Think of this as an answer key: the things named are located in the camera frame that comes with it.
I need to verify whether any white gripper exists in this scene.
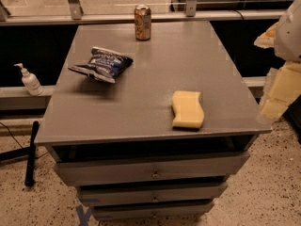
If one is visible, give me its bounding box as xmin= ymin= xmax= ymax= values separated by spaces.
xmin=254 ymin=0 xmax=301 ymax=123

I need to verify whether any blue chip bag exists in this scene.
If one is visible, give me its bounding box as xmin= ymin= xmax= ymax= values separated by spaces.
xmin=68 ymin=47 xmax=134 ymax=84

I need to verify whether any yellow sponge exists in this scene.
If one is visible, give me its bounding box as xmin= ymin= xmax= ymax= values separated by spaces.
xmin=172 ymin=90 xmax=204 ymax=129

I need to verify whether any gold soda can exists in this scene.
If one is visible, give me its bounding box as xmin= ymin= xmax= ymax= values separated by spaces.
xmin=135 ymin=4 xmax=151 ymax=40

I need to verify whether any grey drawer cabinet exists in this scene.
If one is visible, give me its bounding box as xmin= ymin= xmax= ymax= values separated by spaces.
xmin=34 ymin=20 xmax=273 ymax=222

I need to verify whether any middle grey drawer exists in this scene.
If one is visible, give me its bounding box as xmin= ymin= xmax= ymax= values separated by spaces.
xmin=77 ymin=182 xmax=228 ymax=206

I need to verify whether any grey drawer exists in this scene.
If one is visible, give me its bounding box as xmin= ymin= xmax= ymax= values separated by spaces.
xmin=92 ymin=200 xmax=214 ymax=221
xmin=54 ymin=151 xmax=249 ymax=186
xmin=77 ymin=182 xmax=228 ymax=206

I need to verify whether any bottom grey drawer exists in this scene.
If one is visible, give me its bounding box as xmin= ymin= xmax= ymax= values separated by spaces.
xmin=92 ymin=200 xmax=214 ymax=221

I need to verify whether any top grey drawer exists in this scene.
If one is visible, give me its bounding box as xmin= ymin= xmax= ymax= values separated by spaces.
xmin=54 ymin=151 xmax=249 ymax=186

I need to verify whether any blue tape cross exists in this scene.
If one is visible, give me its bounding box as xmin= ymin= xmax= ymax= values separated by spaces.
xmin=75 ymin=205 xmax=91 ymax=226

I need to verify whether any white pump lotion bottle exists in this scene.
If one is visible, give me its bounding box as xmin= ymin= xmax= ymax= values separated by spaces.
xmin=15 ymin=63 xmax=43 ymax=96

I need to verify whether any black stand leg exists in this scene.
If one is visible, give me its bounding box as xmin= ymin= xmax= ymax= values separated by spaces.
xmin=24 ymin=121 xmax=40 ymax=187

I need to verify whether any metal window rail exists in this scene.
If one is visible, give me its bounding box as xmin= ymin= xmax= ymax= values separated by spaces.
xmin=0 ymin=9 xmax=285 ymax=26

